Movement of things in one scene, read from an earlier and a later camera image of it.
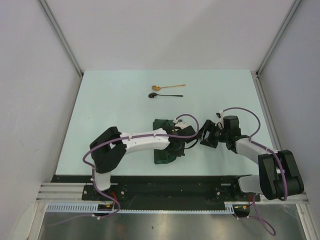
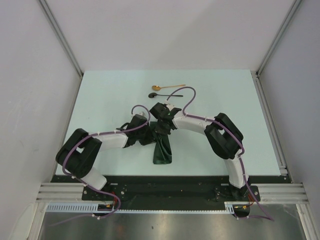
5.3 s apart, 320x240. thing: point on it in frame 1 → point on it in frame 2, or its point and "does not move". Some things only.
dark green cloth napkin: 161,156 does not move
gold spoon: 157,87 does not move
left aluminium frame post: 61,35 does not move
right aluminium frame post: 293,9 does not move
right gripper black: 208,126 → 158,130
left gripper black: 178,153 → 150,138
